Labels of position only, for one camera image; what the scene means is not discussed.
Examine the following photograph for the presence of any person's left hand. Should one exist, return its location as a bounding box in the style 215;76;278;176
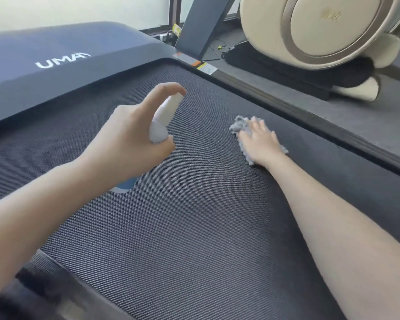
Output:
75;82;187;197

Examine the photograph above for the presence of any person's right hand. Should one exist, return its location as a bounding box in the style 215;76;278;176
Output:
236;117;287;170

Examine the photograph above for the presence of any grey fluffy cloth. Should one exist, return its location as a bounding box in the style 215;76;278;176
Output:
228;115;289;166

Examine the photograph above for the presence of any white blue spray bottle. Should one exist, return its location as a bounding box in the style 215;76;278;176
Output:
112;93;184;194

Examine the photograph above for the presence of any dark grey treadmill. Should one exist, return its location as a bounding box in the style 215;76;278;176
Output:
0;0;400;320

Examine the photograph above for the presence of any person's left forearm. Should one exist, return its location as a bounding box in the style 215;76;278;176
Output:
0;158;99;290

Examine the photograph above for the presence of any person's right forearm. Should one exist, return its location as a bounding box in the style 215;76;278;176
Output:
265;155;400;320

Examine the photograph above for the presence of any beige brown massage chair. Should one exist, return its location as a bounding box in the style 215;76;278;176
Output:
221;0;400;103

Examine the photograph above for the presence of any black power cable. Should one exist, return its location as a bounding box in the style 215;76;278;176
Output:
201;43;236;62

